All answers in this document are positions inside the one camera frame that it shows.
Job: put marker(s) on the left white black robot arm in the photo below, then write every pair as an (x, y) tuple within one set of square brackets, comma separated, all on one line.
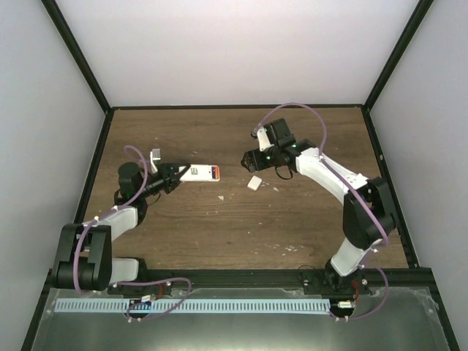
[(84, 257)]

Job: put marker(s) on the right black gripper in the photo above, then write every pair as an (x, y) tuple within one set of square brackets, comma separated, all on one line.
[(255, 164)]

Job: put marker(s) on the grey metal front plate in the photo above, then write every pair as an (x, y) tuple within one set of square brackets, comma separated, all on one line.
[(399, 318)]

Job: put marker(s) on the black aluminium frame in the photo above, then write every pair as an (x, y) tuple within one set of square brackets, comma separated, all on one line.
[(412, 276)]

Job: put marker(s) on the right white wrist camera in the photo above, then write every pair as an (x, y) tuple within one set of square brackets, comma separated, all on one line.
[(262, 138)]

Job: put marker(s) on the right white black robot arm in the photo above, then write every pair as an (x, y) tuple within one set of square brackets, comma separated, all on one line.
[(369, 214)]

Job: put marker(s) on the white battery cover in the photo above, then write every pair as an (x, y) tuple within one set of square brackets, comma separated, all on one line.
[(254, 183)]

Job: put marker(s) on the light blue slotted cable duct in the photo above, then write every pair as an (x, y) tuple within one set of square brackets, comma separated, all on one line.
[(193, 306)]

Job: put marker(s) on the white remote control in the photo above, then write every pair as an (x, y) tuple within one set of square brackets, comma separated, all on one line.
[(199, 173)]

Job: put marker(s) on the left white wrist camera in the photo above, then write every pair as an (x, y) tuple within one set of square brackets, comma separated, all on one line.
[(154, 159)]

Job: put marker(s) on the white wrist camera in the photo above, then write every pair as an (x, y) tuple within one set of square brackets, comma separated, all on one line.
[(262, 138), (154, 159)]

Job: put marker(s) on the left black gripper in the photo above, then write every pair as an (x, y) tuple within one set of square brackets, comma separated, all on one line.
[(171, 180)]

